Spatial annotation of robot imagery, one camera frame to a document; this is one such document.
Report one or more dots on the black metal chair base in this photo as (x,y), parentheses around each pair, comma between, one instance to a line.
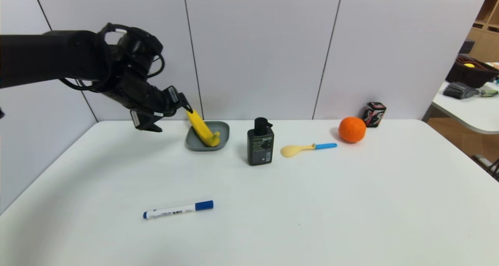
(489,165)

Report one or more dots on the orange fruit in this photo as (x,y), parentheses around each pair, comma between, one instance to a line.
(352,130)

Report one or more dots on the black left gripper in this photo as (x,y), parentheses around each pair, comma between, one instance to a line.
(174,96)

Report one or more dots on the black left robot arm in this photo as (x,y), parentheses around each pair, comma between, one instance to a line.
(46,55)

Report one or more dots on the black pump dispenser bottle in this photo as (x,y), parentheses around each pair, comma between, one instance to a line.
(260,149)

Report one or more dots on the small black patterned box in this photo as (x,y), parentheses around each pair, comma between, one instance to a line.
(374,114)

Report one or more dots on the white side table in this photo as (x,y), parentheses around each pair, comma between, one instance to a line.
(471,112)

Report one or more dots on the yellow banana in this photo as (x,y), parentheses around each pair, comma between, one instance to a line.
(200,128)

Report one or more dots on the gray brush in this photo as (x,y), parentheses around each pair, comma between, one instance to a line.
(460,91)

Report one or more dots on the wooden shelf unit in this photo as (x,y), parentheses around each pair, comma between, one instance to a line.
(485,36)

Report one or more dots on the dark chair back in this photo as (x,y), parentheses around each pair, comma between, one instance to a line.
(466,48)

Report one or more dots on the gray rounded square dish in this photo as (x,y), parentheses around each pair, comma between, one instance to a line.
(222,131)

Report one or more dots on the white marker with blue cap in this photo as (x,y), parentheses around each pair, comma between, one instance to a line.
(175,209)

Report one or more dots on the black woven basket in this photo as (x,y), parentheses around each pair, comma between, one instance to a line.
(469,75)

